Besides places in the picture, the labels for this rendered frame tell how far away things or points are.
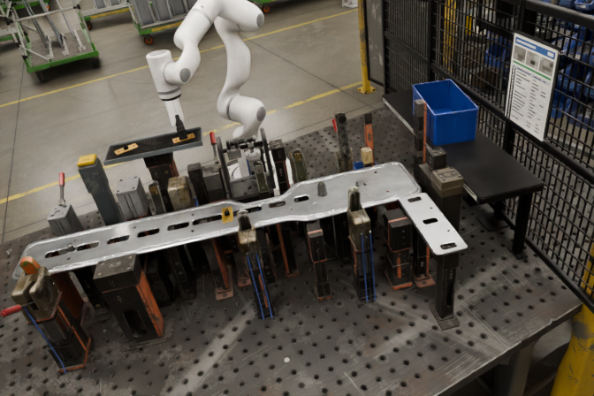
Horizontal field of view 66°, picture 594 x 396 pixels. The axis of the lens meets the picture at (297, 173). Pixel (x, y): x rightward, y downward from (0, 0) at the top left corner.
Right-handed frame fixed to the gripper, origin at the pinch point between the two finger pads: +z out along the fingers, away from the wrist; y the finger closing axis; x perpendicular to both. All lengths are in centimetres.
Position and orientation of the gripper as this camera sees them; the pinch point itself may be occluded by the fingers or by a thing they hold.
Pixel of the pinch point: (181, 133)
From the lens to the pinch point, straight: 180.4
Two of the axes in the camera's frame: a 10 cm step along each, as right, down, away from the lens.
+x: 9.3, -2.9, 2.2
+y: 3.4, 4.6, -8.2
